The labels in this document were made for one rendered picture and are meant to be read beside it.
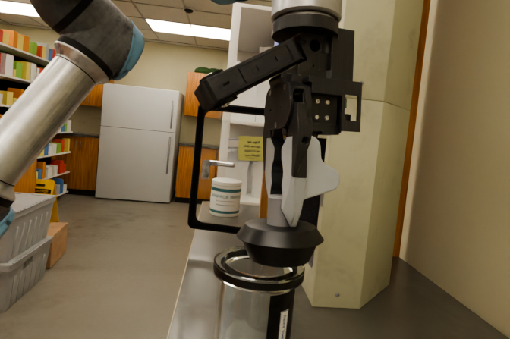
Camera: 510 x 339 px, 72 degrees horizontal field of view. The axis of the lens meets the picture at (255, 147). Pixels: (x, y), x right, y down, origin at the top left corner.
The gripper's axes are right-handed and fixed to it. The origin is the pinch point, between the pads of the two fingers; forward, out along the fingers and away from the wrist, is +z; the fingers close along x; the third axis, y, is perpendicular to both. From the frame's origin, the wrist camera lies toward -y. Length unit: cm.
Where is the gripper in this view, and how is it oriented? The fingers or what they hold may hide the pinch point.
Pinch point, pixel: (279, 211)
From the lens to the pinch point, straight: 38.0
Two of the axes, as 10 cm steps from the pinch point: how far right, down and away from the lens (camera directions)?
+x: -3.2, 0.0, 9.5
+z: -0.4, 10.0, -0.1
